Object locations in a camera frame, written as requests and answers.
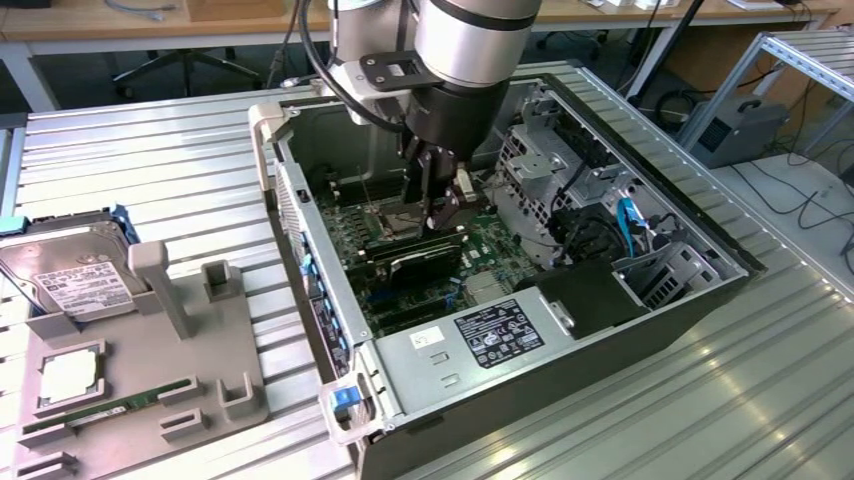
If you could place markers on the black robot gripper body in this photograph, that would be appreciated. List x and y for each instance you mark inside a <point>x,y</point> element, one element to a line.
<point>461,120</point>

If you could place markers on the graphics card with metal bracket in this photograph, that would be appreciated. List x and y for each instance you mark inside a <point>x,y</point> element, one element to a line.
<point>421,265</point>

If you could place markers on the metal socket cover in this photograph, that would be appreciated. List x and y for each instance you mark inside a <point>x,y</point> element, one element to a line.
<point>468,187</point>

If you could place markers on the green motherboard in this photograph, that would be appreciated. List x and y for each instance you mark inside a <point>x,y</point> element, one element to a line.
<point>494,240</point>

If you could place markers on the CPU socket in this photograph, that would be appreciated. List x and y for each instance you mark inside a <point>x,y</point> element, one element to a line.
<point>397,222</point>

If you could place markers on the silver metal disk bay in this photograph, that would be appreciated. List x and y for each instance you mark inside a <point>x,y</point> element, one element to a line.
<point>534,170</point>

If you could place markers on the silver chipset heatsink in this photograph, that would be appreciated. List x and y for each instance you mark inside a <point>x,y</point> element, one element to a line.
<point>488,290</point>

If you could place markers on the black plastic shroud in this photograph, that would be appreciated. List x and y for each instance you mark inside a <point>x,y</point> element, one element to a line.
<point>588,295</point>

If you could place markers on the wooden desk with white boxes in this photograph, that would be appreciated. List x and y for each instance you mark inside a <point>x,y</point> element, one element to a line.
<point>601,17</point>

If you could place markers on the silver power supply unit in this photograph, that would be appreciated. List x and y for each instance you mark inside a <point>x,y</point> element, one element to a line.
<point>428,370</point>

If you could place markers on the black office chair base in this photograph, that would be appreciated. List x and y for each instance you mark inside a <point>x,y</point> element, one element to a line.
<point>187,65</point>

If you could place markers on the clear case latch blue clip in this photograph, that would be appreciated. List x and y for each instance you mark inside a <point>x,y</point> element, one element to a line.
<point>344,400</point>

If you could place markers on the grey floor equipment box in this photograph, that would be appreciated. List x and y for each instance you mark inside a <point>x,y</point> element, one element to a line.
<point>741,130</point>

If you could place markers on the black open PC case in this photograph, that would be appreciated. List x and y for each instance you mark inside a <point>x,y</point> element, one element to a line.
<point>601,390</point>

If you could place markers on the blue plastic disk carrier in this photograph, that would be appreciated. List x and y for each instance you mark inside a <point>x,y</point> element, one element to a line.
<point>123,225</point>

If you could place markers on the hard disk with white label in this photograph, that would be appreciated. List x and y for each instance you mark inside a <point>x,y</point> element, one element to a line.
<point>74,280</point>

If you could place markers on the long wooden desk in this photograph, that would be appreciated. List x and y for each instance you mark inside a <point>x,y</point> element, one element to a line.
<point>81,27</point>

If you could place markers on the grey parts rack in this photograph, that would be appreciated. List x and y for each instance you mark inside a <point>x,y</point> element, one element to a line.
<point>134,390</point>

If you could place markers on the green RAM stick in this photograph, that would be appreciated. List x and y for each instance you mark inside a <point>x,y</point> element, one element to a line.
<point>114,412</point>

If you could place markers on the silver CPU chip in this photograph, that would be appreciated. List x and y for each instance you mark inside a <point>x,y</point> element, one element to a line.
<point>74,375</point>

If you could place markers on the wrist camera with grey mount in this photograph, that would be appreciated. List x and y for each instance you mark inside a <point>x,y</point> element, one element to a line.
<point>390,75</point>

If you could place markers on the aluminium profile frame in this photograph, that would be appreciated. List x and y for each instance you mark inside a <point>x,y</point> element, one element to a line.
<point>811,55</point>

